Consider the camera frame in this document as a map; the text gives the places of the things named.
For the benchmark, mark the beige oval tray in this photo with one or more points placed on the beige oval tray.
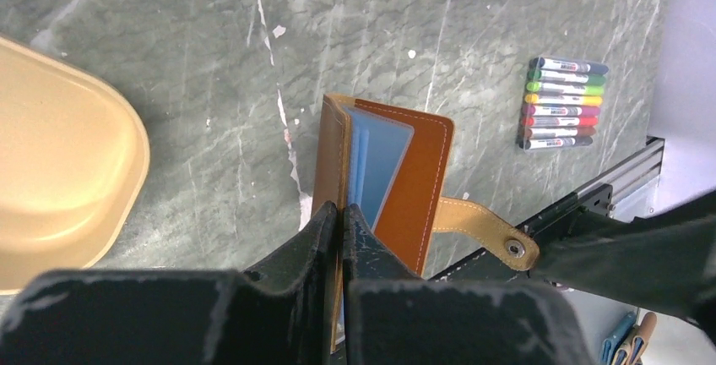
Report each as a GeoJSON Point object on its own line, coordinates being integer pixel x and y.
{"type": "Point", "coordinates": [74, 157]}

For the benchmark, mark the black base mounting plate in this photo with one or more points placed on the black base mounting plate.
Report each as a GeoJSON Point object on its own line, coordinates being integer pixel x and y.
{"type": "Point", "coordinates": [537, 234]}

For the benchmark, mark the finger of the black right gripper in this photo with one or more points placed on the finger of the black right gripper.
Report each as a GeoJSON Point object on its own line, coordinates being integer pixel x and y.
{"type": "Point", "coordinates": [664, 263]}

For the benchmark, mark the brown leather card holder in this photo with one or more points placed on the brown leather card holder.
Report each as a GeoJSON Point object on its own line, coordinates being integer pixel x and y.
{"type": "Point", "coordinates": [390, 162]}

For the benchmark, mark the aluminium frame rail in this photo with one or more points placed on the aluminium frame rail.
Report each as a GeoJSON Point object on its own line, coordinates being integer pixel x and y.
{"type": "Point", "coordinates": [634, 184]}

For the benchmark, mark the pack of coloured markers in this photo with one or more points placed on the pack of coloured markers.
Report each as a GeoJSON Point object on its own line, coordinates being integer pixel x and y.
{"type": "Point", "coordinates": [561, 103]}

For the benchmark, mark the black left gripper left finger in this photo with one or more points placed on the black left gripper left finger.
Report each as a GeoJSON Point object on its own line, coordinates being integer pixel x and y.
{"type": "Point", "coordinates": [276, 312]}

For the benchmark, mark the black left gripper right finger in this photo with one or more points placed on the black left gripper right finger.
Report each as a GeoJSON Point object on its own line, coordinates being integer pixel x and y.
{"type": "Point", "coordinates": [392, 316]}

